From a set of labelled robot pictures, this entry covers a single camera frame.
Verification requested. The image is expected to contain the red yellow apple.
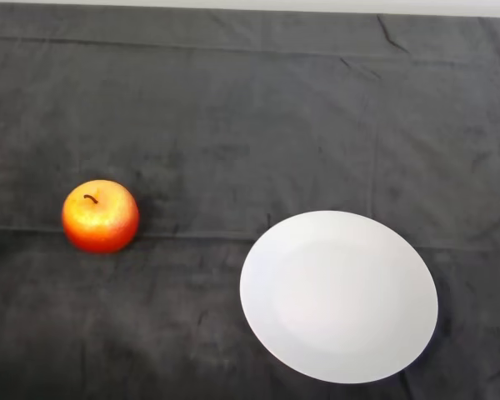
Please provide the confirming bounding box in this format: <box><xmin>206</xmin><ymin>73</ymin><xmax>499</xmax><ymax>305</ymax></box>
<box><xmin>61</xmin><ymin>179</ymin><xmax>141</xmax><ymax>254</ymax></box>

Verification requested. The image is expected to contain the white round plate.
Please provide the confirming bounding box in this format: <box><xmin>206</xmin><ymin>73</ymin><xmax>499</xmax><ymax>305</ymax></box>
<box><xmin>239</xmin><ymin>210</ymin><xmax>439</xmax><ymax>384</ymax></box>

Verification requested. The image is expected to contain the black cloth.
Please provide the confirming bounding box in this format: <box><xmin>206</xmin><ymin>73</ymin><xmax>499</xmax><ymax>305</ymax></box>
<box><xmin>0</xmin><ymin>2</ymin><xmax>500</xmax><ymax>400</ymax></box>

